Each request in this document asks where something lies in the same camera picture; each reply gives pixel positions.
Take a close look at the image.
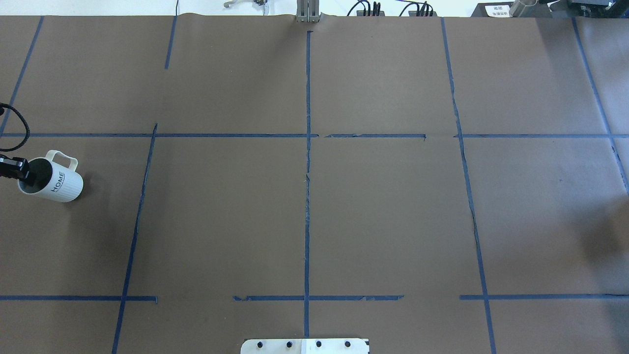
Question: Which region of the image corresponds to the black power strip right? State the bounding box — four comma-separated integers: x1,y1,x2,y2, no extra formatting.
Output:
398,0,438,17

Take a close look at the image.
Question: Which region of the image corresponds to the black device with label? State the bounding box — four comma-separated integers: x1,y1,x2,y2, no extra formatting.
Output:
470,1,513,18

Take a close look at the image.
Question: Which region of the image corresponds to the aluminium profile post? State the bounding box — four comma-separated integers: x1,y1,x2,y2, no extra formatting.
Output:
296,0,321,23

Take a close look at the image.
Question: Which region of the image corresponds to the white ribbed HOME mug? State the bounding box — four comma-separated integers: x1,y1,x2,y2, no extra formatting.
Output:
17,150,84,203

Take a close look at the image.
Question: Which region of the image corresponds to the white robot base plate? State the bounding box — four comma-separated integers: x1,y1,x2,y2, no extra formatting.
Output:
240,338,371,354

